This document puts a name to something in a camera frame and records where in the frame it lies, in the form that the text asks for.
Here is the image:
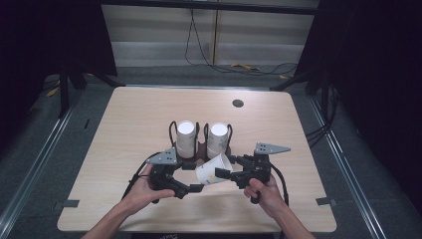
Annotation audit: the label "right hand-held gripper black cable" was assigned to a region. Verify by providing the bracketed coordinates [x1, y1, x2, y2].
[269, 161, 291, 207]

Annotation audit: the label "black curtain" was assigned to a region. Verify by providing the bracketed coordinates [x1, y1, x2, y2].
[294, 0, 422, 215]
[0, 0, 118, 157]

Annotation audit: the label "dark double cup holder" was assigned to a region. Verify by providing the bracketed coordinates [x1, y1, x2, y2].
[168, 119, 234, 164]

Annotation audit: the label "person's right hand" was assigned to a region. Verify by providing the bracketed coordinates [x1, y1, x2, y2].
[243, 175, 289, 219]

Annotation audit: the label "black metal stand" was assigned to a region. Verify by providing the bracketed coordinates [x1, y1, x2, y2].
[57, 58, 125, 120]
[269, 66, 333, 116]

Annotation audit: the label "metal floor rail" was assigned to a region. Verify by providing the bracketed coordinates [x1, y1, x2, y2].
[308, 95, 388, 239]
[0, 89, 86, 231]

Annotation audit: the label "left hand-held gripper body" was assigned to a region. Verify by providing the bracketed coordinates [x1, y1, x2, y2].
[145, 146, 192, 201]

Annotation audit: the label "black overhead bar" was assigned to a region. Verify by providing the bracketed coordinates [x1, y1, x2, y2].
[99, 0, 320, 16]

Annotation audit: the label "hand-held gripper black cable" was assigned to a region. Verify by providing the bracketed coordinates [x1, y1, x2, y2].
[269, 161, 291, 207]
[121, 151, 164, 200]

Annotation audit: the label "stack of white paper cups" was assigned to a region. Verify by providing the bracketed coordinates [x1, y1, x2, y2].
[175, 119, 197, 159]
[206, 121, 230, 160]

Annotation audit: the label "person's left hand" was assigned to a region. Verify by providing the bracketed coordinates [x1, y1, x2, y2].
[120, 164, 176, 217]

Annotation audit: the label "left hand-held gripper black cable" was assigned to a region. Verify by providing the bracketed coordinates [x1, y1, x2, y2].
[121, 151, 164, 200]

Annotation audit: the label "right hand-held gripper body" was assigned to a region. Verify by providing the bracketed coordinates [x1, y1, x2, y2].
[230, 141, 293, 190]

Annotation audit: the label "black floor cables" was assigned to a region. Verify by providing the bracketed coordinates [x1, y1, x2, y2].
[184, 8, 299, 77]

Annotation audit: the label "bundle of black cables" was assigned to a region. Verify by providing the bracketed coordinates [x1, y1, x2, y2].
[305, 85, 340, 149]

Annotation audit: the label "single white printed paper cup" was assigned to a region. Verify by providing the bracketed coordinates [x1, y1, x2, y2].
[194, 152, 235, 186]

